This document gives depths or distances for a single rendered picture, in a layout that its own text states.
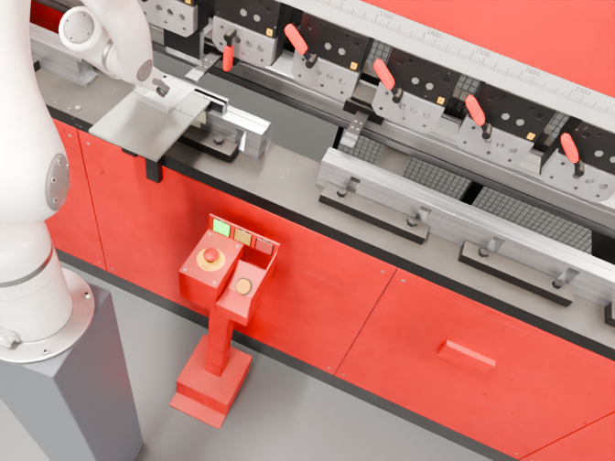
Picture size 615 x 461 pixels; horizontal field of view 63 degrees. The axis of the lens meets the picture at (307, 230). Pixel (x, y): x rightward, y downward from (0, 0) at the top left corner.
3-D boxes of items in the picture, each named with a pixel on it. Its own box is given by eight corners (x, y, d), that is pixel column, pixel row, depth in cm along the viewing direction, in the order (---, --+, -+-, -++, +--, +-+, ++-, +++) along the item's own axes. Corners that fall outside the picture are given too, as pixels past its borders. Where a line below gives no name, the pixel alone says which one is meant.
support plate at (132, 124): (89, 133, 119) (88, 130, 118) (150, 78, 135) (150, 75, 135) (156, 162, 117) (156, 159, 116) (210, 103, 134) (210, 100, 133)
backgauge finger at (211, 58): (171, 76, 138) (170, 60, 134) (215, 35, 155) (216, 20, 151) (210, 92, 137) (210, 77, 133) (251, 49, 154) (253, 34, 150)
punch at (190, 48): (164, 53, 128) (163, 18, 121) (168, 49, 130) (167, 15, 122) (199, 68, 128) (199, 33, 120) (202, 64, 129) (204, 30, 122)
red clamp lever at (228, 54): (221, 71, 116) (223, 33, 109) (229, 63, 119) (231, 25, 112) (227, 74, 116) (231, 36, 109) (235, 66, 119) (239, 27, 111)
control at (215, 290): (178, 295, 134) (178, 257, 120) (207, 252, 144) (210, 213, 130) (246, 326, 132) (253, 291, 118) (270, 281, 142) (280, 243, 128)
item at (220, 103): (156, 86, 137) (156, 77, 135) (162, 80, 139) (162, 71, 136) (222, 113, 135) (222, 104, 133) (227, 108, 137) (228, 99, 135)
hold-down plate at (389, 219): (318, 201, 135) (319, 194, 133) (324, 188, 138) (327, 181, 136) (421, 245, 132) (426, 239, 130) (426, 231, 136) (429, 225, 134)
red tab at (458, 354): (436, 355, 150) (446, 345, 145) (437, 349, 152) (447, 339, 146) (483, 376, 149) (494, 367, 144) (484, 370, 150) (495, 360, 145)
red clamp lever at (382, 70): (377, 62, 101) (402, 101, 105) (383, 53, 103) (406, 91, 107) (370, 66, 102) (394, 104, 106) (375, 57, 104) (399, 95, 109)
